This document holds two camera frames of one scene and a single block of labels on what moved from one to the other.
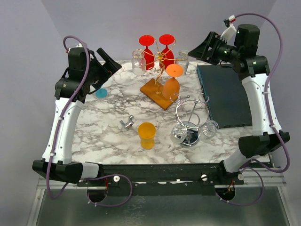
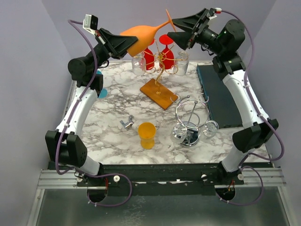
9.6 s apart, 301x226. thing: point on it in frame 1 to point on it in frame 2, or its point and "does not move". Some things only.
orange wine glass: x=171 y=88 to x=146 y=35
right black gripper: x=201 y=52 to x=189 y=38
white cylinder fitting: x=134 y=126 does not move
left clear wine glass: x=138 y=64 does not move
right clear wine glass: x=183 y=59 does not move
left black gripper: x=107 y=68 to x=115 y=46
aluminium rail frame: x=260 y=201 does not move
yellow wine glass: x=146 y=131 does not move
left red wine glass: x=146 y=40 does not move
